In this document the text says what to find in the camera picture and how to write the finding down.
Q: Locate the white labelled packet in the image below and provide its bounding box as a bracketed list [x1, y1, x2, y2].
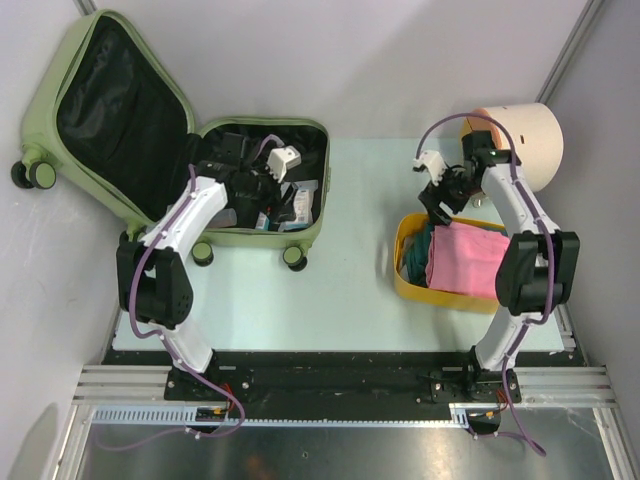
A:
[279, 180, 318, 232]

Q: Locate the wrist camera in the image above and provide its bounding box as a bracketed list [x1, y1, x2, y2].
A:
[267, 146, 301, 183]
[412, 150, 449, 186]

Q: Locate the right corner aluminium post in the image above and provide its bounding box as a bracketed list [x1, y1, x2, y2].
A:
[536, 0, 610, 105]

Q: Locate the green hard-shell suitcase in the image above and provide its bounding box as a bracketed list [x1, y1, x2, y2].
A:
[10, 10, 330, 270]

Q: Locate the pink fabric garment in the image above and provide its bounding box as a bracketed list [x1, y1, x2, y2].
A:
[425, 222, 509, 300]

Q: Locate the white cylindrical container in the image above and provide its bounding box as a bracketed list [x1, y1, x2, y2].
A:
[474, 103, 564, 193]

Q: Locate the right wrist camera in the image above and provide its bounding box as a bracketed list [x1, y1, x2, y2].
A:
[412, 150, 449, 186]

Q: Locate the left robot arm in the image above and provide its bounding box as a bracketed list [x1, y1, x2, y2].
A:
[116, 165, 280, 400]

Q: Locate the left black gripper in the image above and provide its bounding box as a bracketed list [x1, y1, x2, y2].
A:
[236, 156, 298, 224]

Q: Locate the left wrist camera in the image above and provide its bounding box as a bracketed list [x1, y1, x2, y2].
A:
[267, 146, 301, 183]

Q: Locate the teal fabric garment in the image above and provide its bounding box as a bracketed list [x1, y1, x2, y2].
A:
[403, 222, 434, 288]

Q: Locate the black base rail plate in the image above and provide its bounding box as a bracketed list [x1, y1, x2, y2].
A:
[103, 349, 585, 420]

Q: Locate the white slotted cable duct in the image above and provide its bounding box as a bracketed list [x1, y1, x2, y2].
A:
[89, 402, 504, 429]

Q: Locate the corner aluminium post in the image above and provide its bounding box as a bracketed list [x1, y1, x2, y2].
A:
[536, 0, 610, 105]
[73, 0, 98, 16]

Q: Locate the yellow plastic basket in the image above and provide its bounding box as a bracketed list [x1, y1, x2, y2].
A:
[393, 213, 508, 314]

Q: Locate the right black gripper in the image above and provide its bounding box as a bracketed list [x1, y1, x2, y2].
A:
[419, 162, 481, 227]

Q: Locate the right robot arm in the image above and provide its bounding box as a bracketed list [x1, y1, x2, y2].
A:
[413, 131, 580, 401]

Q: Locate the clear plastic bottle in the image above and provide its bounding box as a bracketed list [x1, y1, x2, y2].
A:
[211, 209, 237, 229]

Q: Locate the left corner aluminium post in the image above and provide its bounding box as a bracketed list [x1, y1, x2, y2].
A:
[73, 0, 98, 16]

